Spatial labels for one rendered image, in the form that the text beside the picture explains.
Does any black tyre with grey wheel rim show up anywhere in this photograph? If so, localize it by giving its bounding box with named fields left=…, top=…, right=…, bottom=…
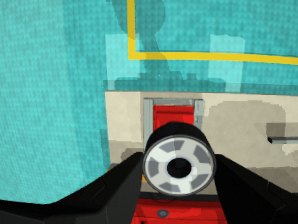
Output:
left=142, top=121, right=217, bottom=197

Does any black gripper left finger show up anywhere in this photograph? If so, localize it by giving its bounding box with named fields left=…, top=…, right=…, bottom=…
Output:
left=0, top=152, right=144, bottom=224

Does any yellow rectangular outline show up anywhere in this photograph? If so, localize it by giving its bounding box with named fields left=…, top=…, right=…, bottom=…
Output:
left=126, top=0, right=298, bottom=65

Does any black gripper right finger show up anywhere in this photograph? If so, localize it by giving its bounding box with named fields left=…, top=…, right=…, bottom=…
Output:
left=214, top=155, right=298, bottom=224

